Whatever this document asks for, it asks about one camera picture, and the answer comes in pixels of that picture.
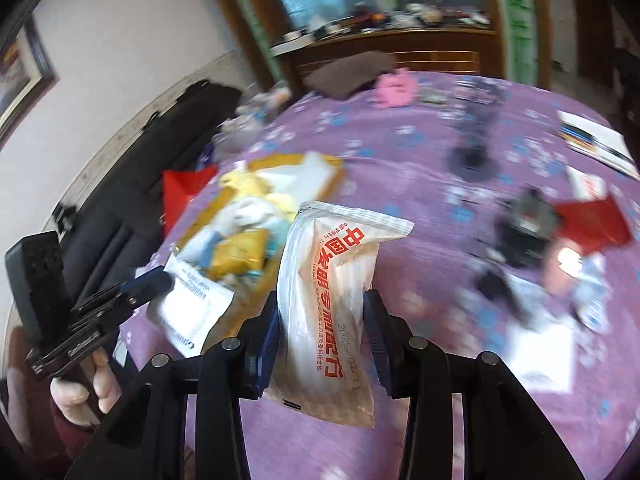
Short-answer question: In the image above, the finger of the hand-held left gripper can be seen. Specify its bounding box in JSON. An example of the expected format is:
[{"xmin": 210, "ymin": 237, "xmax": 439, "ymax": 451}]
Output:
[{"xmin": 79, "ymin": 265, "xmax": 175, "ymax": 324}]

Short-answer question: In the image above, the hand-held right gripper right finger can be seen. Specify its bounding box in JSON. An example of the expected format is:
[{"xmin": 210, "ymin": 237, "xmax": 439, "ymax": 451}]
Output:
[{"xmin": 362, "ymin": 289, "xmax": 586, "ymax": 480}]

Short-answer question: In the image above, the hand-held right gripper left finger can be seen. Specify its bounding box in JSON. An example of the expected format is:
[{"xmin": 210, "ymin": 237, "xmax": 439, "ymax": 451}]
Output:
[{"xmin": 65, "ymin": 290, "xmax": 281, "ymax": 480}]

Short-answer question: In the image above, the white plastic packet red print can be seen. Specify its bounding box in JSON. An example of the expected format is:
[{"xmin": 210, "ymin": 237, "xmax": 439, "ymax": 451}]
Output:
[{"xmin": 265, "ymin": 200, "xmax": 417, "ymax": 430}]

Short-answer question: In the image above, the yellow packet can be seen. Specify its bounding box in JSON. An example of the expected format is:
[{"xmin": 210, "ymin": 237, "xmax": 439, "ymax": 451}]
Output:
[{"xmin": 209, "ymin": 228, "xmax": 273, "ymax": 282}]

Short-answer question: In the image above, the pale yellow soft cloth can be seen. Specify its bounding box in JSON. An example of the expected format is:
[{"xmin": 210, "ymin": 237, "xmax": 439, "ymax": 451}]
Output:
[{"xmin": 219, "ymin": 167, "xmax": 298, "ymax": 223}]

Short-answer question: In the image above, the white tissue pack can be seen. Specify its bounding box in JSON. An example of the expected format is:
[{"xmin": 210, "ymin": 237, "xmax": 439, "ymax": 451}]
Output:
[{"xmin": 257, "ymin": 151, "xmax": 337, "ymax": 198}]

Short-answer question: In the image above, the yellow cardboard box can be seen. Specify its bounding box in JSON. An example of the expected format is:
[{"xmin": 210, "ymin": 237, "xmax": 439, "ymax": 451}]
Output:
[{"xmin": 172, "ymin": 151, "xmax": 347, "ymax": 346}]

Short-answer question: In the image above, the person's left forearm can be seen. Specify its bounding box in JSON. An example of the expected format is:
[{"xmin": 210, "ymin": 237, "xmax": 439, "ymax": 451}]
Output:
[{"xmin": 47, "ymin": 402, "xmax": 103, "ymax": 468}]

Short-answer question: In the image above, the pink soft toy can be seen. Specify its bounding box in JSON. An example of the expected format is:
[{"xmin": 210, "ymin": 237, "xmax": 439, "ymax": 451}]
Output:
[{"xmin": 375, "ymin": 69, "xmax": 417, "ymax": 109}]

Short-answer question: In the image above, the person's left hand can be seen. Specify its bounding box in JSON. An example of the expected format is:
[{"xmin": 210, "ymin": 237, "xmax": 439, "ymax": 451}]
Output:
[{"xmin": 50, "ymin": 347, "xmax": 122, "ymax": 427}]

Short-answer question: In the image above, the white printed paper sheet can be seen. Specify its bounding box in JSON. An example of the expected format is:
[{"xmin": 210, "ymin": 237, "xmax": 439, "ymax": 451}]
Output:
[{"xmin": 146, "ymin": 251, "xmax": 236, "ymax": 358}]

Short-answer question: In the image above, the red bag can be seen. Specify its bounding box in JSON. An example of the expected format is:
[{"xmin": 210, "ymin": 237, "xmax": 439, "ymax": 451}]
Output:
[{"xmin": 161, "ymin": 164, "xmax": 219, "ymax": 231}]

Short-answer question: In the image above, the black bag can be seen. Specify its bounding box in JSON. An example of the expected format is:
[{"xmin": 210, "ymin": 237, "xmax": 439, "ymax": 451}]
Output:
[{"xmin": 62, "ymin": 80, "xmax": 243, "ymax": 286}]

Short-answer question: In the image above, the purple floral tablecloth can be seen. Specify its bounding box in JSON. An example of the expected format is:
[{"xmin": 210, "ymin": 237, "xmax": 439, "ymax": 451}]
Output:
[{"xmin": 117, "ymin": 70, "xmax": 640, "ymax": 480}]

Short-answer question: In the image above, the grey and black device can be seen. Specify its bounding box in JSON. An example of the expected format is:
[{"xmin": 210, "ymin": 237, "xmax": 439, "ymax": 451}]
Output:
[{"xmin": 492, "ymin": 186, "xmax": 563, "ymax": 268}]

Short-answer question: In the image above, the light blue tissue packet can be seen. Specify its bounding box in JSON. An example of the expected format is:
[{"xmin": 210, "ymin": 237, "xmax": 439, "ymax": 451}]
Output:
[{"xmin": 574, "ymin": 254, "xmax": 613, "ymax": 333}]

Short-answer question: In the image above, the dark red packet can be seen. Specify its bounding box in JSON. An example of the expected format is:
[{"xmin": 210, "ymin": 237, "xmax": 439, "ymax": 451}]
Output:
[{"xmin": 552, "ymin": 194, "xmax": 635, "ymax": 257}]

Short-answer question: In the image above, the small white packet red label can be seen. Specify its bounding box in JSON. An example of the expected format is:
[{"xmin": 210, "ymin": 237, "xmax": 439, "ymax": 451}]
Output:
[{"xmin": 566, "ymin": 166, "xmax": 610, "ymax": 202}]

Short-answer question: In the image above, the brown cushion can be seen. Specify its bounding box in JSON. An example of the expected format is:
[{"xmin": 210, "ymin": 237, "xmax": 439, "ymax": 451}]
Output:
[{"xmin": 302, "ymin": 50, "xmax": 397, "ymax": 102}]

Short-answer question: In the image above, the wooden cabinet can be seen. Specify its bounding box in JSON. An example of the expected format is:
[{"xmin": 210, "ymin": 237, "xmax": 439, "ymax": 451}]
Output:
[{"xmin": 272, "ymin": 27, "xmax": 498, "ymax": 83}]

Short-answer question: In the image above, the stack of papers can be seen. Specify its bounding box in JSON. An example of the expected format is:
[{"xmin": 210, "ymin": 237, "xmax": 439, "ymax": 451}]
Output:
[{"xmin": 556, "ymin": 109, "xmax": 640, "ymax": 182}]

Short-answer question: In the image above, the framed wall picture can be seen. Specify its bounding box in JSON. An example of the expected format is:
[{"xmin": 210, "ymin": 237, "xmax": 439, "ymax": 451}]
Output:
[{"xmin": 0, "ymin": 14, "xmax": 60, "ymax": 153}]

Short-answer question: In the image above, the green wall banner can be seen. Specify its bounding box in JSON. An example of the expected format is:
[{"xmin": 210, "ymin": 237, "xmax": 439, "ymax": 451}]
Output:
[{"xmin": 489, "ymin": 0, "xmax": 540, "ymax": 86}]

